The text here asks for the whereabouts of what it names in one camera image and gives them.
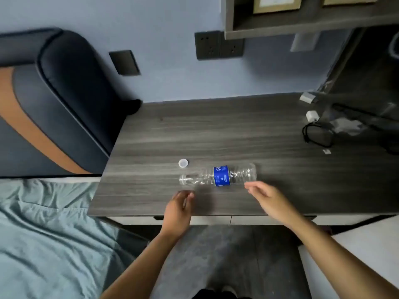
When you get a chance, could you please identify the dark blue orange headboard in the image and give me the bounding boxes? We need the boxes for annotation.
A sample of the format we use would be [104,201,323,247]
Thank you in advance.
[0,27,142,177]

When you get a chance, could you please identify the person's left hand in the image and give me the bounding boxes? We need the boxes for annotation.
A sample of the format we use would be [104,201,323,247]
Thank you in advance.
[161,190,195,236]

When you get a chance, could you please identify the light blue bed sheet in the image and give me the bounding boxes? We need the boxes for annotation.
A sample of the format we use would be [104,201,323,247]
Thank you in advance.
[0,178,149,299]

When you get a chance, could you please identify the crumpled clear plastic wrap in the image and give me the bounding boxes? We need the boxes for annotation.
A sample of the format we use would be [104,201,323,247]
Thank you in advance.
[330,118,368,137]

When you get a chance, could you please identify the grey wall shelf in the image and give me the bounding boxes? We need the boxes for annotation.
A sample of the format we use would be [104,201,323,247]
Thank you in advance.
[223,0,399,40]

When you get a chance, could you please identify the person's right hand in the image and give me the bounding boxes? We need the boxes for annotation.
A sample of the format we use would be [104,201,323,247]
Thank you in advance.
[244,181,302,227]

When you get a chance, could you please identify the black cable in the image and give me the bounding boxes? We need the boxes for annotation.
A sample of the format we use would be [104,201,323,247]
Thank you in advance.
[302,122,335,149]

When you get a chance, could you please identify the white cabinet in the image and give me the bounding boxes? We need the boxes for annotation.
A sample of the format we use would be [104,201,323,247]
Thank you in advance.
[298,215,399,299]

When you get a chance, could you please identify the clear plastic bottle blue label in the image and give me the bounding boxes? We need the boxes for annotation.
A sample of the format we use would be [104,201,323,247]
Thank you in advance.
[179,163,257,188]

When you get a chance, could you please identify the dark wall switch plate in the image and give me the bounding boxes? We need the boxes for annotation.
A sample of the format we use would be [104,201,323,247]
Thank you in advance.
[108,50,141,76]

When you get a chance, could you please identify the person's left forearm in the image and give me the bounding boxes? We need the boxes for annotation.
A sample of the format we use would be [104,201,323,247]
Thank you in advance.
[99,230,181,299]

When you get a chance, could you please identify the person's right forearm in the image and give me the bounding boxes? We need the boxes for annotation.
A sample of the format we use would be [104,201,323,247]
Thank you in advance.
[287,215,399,299]

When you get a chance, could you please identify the dark double wall socket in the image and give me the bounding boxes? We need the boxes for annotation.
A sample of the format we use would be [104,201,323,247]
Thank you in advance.
[195,31,244,60]

